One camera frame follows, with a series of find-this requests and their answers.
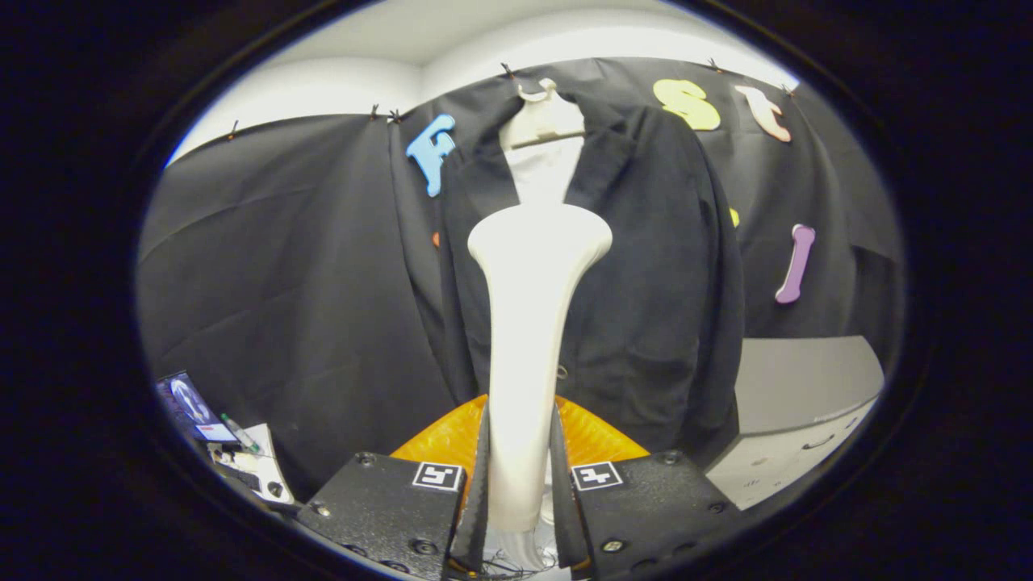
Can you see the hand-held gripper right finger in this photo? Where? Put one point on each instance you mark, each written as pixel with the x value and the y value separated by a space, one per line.
pixel 565 524

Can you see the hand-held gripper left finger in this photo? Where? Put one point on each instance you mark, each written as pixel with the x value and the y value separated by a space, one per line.
pixel 476 524

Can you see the white garment steamer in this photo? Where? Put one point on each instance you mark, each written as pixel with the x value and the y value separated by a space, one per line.
pixel 524 339

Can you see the black blazer jacket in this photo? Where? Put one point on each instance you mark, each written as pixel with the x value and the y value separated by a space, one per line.
pixel 654 307

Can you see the cream clothes hanger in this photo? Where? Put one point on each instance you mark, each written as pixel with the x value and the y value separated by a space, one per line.
pixel 542 121

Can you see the black computer mouse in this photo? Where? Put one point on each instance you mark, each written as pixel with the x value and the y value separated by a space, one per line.
pixel 276 489

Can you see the white side table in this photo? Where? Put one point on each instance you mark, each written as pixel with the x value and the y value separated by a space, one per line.
pixel 262 468

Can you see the green marker pen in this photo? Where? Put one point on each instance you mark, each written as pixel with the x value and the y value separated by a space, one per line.
pixel 240 433

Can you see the grey cabinet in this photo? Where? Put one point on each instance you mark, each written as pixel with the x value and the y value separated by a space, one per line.
pixel 799 379

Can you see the black backdrop cloth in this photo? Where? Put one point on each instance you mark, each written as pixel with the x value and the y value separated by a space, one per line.
pixel 282 282

